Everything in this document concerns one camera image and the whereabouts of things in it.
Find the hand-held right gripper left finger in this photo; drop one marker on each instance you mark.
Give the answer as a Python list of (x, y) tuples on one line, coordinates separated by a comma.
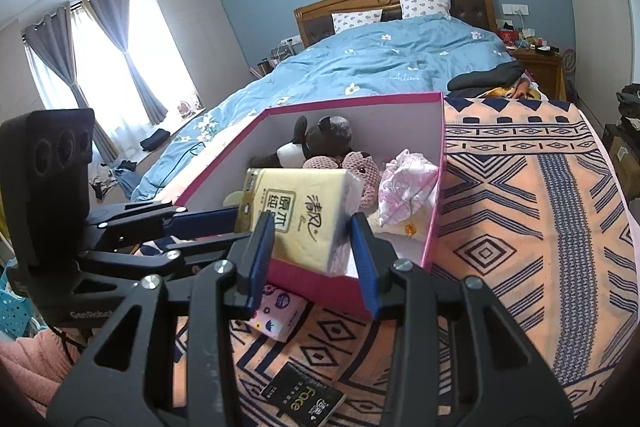
[(260, 252)]

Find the pink flower cushion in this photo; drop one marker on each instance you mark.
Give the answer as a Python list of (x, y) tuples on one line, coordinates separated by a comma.
[(189, 108)]

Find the yellow tissue pack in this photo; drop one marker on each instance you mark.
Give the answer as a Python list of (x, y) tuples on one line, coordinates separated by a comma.
[(305, 217)]

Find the person's left forearm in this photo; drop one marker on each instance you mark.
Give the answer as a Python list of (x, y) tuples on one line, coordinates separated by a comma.
[(30, 362)]

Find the grey curtain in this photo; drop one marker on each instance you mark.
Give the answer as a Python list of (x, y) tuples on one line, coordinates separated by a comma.
[(117, 27), (50, 52)]

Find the wooden nightstand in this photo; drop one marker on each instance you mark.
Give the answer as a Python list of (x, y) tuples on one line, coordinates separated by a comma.
[(540, 72)]

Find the orange printed cloth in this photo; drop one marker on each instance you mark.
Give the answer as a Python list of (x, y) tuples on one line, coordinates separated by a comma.
[(510, 92)]

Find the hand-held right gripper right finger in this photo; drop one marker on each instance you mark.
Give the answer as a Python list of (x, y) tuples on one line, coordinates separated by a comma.
[(362, 257)]

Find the pink cardboard box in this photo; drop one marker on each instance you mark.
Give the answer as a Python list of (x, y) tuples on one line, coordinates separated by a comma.
[(320, 292)]

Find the pink knitted plush toy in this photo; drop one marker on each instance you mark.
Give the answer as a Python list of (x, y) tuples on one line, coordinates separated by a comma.
[(362, 164)]

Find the pile of clothes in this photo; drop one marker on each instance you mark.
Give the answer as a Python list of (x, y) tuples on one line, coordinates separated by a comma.
[(112, 177)]

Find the orange patterned blanket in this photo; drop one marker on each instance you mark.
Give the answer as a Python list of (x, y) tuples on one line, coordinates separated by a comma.
[(500, 217)]

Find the dark folded cloth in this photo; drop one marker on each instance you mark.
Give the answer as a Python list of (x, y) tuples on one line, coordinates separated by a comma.
[(155, 140)]

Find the white patterned pillow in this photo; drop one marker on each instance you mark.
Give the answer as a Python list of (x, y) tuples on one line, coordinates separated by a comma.
[(425, 3), (357, 21)]

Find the white wall socket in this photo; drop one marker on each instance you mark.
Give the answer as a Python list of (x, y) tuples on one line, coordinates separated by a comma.
[(515, 9)]

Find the brown plush toy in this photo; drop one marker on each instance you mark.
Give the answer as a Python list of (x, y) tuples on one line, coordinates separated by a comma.
[(325, 137)]

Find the red box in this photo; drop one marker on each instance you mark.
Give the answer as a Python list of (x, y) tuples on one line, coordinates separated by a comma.
[(508, 38)]

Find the white patterned tissue packet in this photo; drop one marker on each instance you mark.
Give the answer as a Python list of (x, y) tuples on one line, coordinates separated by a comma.
[(280, 312)]

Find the dark grey cloth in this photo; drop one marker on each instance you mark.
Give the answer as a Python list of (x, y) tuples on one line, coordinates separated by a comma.
[(480, 79)]

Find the blue plastic basket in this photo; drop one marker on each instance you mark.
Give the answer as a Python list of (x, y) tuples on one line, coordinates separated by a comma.
[(15, 307)]

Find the black tissue packet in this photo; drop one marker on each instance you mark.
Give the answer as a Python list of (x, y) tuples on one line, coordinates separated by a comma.
[(300, 392)]

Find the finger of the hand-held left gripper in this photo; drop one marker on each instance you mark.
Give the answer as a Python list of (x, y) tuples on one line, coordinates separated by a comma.
[(195, 254), (210, 223)]

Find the pink floral cloth bag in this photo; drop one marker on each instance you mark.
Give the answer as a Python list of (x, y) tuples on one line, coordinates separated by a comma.
[(407, 182)]

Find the blue flowered duvet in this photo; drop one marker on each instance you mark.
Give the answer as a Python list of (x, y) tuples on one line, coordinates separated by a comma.
[(350, 67)]

